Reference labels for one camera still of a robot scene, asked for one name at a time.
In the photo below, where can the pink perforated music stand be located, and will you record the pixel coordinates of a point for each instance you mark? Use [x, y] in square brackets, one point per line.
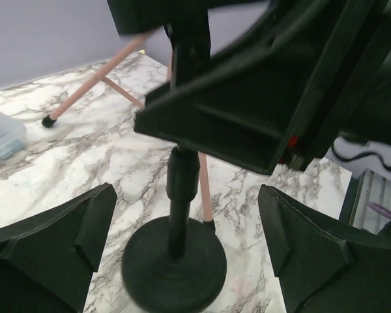
[95, 142]

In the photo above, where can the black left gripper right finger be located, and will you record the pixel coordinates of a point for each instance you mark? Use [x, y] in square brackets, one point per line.
[322, 264]

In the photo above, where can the clear plastic compartment box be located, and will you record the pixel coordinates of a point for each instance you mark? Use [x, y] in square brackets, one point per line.
[12, 136]

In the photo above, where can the black mic clip stand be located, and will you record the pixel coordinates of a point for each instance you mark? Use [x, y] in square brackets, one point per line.
[175, 263]

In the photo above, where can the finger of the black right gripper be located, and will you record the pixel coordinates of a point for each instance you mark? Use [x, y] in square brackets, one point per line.
[229, 19]
[250, 103]

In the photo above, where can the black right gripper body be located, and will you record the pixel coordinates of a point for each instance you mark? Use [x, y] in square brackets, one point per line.
[357, 107]

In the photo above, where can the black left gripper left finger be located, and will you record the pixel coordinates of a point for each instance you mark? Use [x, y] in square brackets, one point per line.
[47, 260]

